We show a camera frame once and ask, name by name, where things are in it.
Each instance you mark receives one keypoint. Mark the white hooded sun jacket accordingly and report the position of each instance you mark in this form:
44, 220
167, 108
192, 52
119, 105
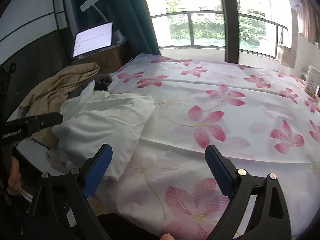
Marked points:
95, 118

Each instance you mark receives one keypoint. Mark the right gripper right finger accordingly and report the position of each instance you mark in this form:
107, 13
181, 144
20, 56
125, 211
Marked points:
269, 218

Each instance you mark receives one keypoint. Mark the white desk lamp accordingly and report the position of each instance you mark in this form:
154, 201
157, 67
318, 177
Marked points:
91, 3

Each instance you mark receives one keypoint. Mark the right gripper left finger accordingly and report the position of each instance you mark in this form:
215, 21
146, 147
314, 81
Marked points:
60, 208

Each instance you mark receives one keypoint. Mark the black balcony railing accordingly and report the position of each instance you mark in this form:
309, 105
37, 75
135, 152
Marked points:
206, 28

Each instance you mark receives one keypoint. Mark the tan jacket pile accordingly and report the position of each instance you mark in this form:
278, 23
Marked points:
49, 95

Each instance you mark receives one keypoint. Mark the hanging clothes on balcony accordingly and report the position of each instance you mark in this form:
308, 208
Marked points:
307, 19

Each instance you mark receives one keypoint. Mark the person right hand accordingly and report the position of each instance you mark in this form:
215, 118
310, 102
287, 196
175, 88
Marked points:
167, 236

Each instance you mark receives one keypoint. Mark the clear plastic snack jar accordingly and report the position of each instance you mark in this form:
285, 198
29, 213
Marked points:
312, 81

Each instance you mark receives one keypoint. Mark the person left hand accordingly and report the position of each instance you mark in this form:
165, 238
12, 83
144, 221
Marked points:
14, 181

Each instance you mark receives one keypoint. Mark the brown cardboard box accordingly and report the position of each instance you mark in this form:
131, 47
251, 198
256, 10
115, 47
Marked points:
109, 60

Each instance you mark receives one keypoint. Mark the teal curtain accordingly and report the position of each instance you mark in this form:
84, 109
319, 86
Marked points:
130, 17

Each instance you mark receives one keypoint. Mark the floral pink white bedsheet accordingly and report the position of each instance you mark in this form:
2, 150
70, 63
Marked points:
261, 120

